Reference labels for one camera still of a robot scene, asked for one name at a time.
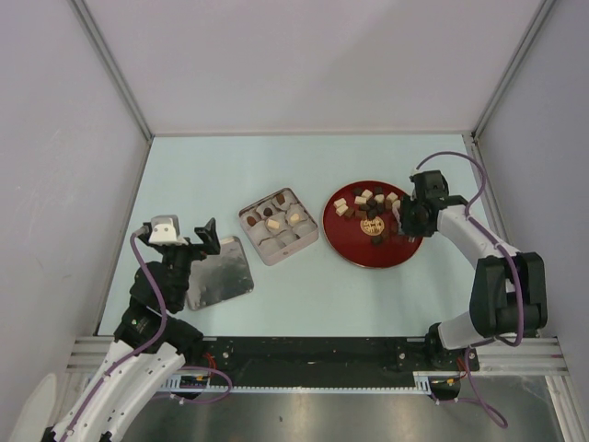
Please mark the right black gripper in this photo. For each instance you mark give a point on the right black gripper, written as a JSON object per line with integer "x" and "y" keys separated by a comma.
{"x": 407, "y": 203}

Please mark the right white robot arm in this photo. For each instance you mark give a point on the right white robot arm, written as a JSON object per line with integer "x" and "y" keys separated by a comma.
{"x": 508, "y": 298}

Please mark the white slotted cable duct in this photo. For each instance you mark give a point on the white slotted cable duct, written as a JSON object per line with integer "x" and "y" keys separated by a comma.
{"x": 420, "y": 383}

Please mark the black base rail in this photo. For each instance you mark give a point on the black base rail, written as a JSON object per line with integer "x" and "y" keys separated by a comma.
{"x": 342, "y": 363}

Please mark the silver tin lid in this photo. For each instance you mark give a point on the silver tin lid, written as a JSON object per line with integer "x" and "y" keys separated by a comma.
{"x": 221, "y": 277}

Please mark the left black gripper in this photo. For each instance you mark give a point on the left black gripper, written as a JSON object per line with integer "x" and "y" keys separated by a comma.
{"x": 207, "y": 234}

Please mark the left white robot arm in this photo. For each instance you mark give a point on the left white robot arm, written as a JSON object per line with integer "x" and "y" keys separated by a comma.
{"x": 150, "y": 343}

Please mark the red round plate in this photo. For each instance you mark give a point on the red round plate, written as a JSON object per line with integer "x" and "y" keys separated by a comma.
{"x": 365, "y": 234}

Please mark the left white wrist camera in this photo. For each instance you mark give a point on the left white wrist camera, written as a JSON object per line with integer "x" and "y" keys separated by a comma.
{"x": 163, "y": 230}

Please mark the pink chocolate tin box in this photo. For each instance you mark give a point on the pink chocolate tin box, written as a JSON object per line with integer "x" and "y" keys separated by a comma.
{"x": 276, "y": 245}

